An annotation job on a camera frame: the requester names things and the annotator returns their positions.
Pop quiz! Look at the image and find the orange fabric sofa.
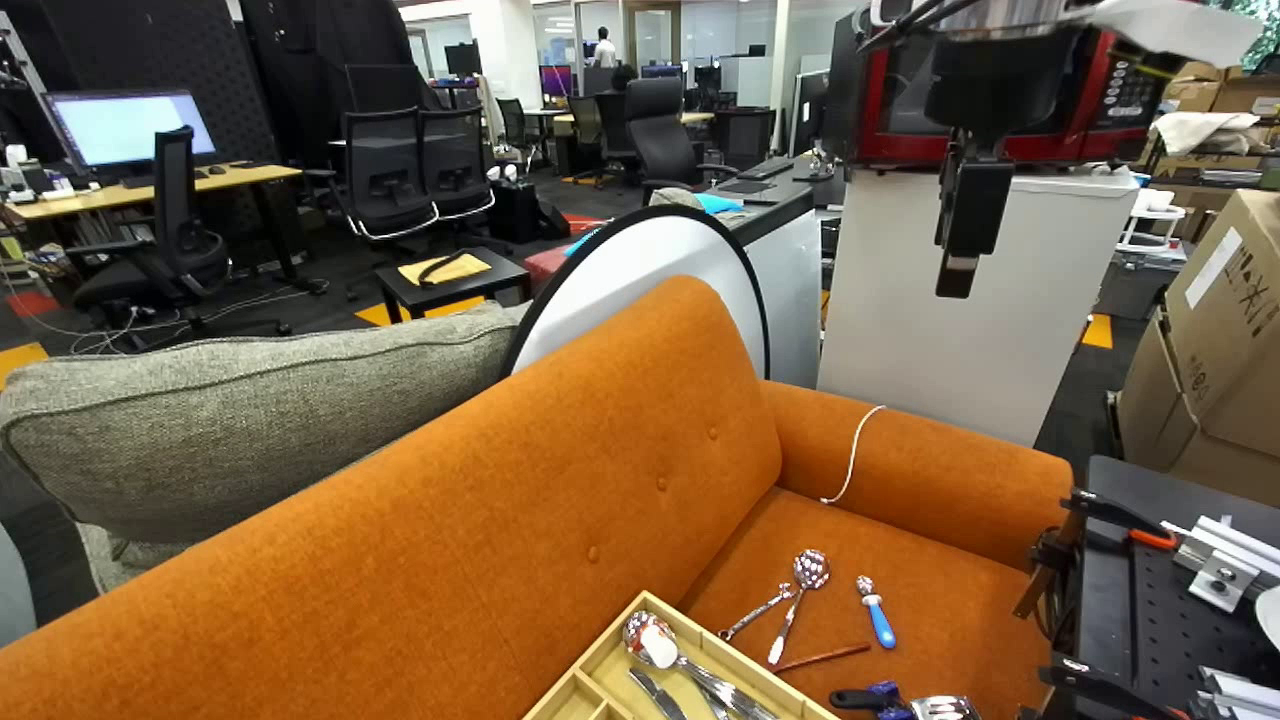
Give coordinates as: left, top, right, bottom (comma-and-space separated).
0, 280, 1073, 720

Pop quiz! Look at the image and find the blue handled utensil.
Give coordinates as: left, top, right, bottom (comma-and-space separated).
855, 578, 897, 653

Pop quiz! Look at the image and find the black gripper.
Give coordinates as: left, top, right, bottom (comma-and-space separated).
935, 156, 1010, 299

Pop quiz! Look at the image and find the wooden desk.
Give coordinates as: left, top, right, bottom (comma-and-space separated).
0, 163, 302, 226

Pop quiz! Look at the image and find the black office chair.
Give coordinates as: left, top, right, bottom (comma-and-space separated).
70, 127, 233, 314

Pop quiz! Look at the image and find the black mesh chair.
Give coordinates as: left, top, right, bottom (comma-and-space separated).
341, 104, 441, 244

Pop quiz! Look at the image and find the wooden cutlery tray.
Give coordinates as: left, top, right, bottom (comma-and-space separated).
524, 593, 834, 720

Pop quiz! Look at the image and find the small black side table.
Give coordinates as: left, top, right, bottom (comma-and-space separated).
371, 250, 527, 325

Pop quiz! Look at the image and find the brown chopstick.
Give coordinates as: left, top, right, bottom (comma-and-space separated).
773, 645, 870, 674

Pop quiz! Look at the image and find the silver spoon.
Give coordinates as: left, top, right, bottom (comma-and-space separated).
720, 586, 795, 640
763, 550, 829, 669

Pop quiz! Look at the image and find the white cabinet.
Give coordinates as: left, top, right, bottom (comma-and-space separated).
821, 172, 1138, 443

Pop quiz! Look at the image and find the white cable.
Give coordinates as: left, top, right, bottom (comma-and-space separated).
814, 400, 886, 513

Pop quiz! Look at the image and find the computer monitor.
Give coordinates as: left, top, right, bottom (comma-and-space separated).
47, 87, 214, 172

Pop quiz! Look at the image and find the grey cushion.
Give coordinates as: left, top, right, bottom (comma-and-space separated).
0, 303, 524, 545

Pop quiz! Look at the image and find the red microwave oven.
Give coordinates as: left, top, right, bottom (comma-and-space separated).
821, 0, 1178, 167

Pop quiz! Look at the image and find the cardboard box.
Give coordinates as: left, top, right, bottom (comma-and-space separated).
1115, 193, 1280, 503

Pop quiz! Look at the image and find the black mounting plate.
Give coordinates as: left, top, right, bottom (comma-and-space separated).
1041, 456, 1280, 720

